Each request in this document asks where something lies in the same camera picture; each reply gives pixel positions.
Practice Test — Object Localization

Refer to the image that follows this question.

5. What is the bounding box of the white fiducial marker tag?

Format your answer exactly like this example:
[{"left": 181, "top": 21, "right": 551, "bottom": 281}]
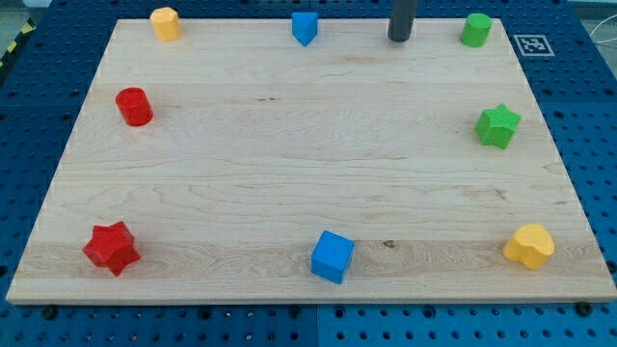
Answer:
[{"left": 513, "top": 34, "right": 554, "bottom": 58}]

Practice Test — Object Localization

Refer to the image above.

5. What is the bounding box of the green cylinder block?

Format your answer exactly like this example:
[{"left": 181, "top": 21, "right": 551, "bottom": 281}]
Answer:
[{"left": 460, "top": 13, "right": 493, "bottom": 48}]

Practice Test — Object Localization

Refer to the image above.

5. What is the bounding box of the black bolt left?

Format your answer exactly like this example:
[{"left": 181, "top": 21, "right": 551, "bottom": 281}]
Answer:
[{"left": 40, "top": 306, "right": 58, "bottom": 321}]

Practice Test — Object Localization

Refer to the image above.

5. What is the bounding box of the black bolt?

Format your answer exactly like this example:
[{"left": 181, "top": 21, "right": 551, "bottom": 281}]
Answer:
[
  {"left": 40, "top": 306, "right": 58, "bottom": 321},
  {"left": 575, "top": 302, "right": 593, "bottom": 317}
]

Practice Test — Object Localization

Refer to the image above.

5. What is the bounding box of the green star block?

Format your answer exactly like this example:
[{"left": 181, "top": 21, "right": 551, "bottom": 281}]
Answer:
[{"left": 475, "top": 104, "right": 522, "bottom": 149}]

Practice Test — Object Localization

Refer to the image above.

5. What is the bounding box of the light wooden board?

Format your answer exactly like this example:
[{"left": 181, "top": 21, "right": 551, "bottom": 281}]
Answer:
[{"left": 7, "top": 18, "right": 616, "bottom": 305}]

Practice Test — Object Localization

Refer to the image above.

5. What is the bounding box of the red cylinder block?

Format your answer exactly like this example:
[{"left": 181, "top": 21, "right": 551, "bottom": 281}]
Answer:
[{"left": 115, "top": 87, "right": 153, "bottom": 126}]

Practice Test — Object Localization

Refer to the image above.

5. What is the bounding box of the red star block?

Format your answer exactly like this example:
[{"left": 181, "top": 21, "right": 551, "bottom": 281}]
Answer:
[{"left": 83, "top": 221, "right": 141, "bottom": 277}]

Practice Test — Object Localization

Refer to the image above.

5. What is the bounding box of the yellow heart block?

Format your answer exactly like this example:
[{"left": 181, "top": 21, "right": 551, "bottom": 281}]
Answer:
[{"left": 502, "top": 224, "right": 555, "bottom": 270}]

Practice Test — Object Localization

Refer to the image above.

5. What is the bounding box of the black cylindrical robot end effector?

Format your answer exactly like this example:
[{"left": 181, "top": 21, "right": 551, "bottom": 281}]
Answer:
[{"left": 388, "top": 0, "right": 418, "bottom": 42}]

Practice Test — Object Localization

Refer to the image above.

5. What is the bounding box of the yellow hexagonal block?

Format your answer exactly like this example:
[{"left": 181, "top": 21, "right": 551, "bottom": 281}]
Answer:
[{"left": 149, "top": 7, "right": 182, "bottom": 40}]

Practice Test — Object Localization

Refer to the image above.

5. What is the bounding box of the white cable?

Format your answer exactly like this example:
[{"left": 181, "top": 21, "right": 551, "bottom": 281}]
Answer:
[{"left": 588, "top": 13, "right": 617, "bottom": 49}]

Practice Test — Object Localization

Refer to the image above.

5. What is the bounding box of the blue cube block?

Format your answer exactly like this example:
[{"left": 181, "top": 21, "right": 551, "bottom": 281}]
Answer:
[{"left": 310, "top": 230, "right": 355, "bottom": 284}]

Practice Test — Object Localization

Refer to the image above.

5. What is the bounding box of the black bolt right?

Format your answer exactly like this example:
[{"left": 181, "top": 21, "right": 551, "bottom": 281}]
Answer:
[{"left": 575, "top": 302, "right": 593, "bottom": 317}]

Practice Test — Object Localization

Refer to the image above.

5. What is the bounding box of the blue triangular block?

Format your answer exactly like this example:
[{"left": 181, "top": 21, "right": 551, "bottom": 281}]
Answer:
[{"left": 291, "top": 12, "right": 318, "bottom": 46}]

